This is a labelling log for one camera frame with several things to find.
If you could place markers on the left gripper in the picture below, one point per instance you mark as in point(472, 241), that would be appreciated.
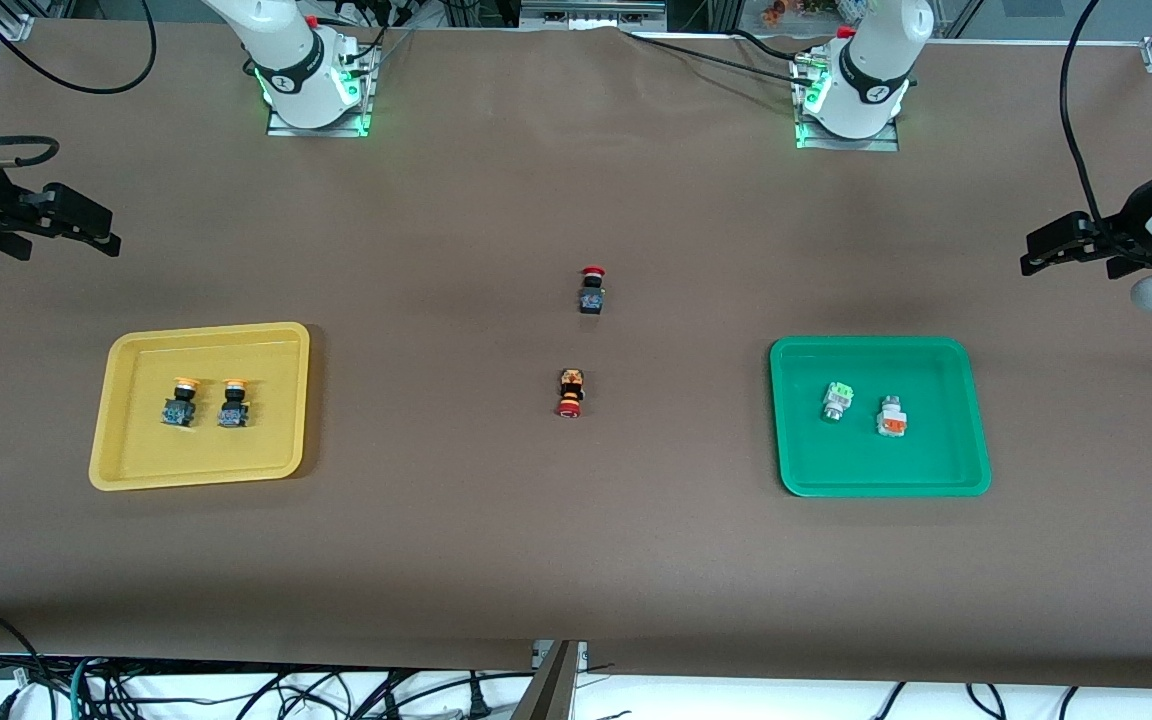
point(1135, 224)

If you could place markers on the yellow push button blue base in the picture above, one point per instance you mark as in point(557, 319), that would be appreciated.
point(179, 405)
point(234, 405)

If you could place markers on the green button orange contact block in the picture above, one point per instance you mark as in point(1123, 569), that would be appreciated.
point(893, 420)

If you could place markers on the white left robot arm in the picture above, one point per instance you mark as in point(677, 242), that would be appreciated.
point(876, 70)

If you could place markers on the yellow plastic tray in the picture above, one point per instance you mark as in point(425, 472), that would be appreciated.
point(136, 450)

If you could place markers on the green plastic tray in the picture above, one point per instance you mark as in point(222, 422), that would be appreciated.
point(936, 460)

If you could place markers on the red push button blue base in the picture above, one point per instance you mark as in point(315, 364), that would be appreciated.
point(592, 295)

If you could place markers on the red emergency button yellow base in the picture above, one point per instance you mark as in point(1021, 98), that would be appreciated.
point(570, 393)

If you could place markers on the aluminium profile bar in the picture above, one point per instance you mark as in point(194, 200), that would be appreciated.
point(591, 12)

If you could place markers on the brown table cover mat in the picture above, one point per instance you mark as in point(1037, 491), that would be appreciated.
point(576, 560)

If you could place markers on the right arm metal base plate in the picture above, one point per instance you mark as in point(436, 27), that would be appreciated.
point(361, 110)

